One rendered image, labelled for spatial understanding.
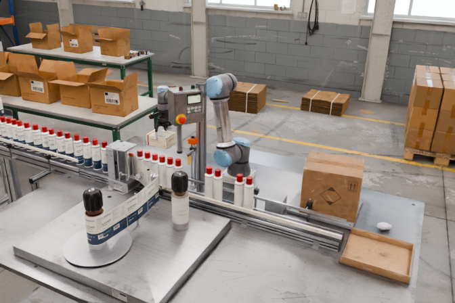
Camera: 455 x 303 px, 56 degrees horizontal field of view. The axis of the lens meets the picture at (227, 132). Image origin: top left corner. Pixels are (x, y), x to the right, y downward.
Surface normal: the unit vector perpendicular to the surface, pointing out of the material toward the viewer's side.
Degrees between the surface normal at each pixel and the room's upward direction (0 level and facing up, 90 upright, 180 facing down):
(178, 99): 90
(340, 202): 90
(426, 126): 91
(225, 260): 0
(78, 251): 0
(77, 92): 90
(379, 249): 0
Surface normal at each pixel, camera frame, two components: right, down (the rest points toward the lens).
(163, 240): 0.02, -0.93
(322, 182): -0.32, 0.35
